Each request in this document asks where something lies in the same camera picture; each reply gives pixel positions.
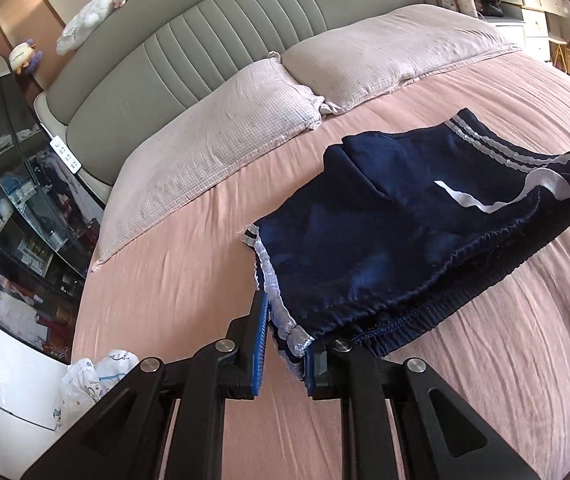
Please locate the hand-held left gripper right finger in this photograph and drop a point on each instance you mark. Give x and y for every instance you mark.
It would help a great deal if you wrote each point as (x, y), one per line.
(308, 370)

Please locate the white fluffy plush toy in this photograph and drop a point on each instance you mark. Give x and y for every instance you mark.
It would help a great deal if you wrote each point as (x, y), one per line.
(84, 24)

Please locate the purple white plush toy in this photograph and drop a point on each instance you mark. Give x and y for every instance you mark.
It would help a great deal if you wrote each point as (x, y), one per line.
(25, 58)

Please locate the grey padded headboard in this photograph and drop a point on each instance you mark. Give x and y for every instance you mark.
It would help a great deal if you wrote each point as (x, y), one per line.
(190, 45)

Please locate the white printed cloth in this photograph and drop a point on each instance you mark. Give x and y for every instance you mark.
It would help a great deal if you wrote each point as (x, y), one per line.
(87, 385)

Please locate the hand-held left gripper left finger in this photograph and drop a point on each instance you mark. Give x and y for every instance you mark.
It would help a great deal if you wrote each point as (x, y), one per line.
(262, 342)

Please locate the white power strip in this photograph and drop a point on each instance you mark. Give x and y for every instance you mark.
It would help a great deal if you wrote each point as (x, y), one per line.
(65, 154)

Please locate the glass display cabinet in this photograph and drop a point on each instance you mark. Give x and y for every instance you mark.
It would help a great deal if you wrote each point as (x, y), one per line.
(20, 200)

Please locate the pink bed sheet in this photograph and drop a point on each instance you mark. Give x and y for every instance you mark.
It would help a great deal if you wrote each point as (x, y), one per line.
(465, 360)

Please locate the navy blue striped shorts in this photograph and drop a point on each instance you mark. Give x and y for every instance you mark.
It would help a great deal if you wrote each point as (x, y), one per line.
(410, 230)

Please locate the beige pillow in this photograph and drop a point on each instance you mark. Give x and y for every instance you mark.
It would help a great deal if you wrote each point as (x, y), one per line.
(390, 55)
(205, 145)

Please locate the white drawer cabinet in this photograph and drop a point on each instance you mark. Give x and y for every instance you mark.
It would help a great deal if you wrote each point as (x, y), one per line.
(530, 10)

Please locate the white bedside table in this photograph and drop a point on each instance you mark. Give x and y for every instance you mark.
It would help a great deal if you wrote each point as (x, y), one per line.
(5, 400)

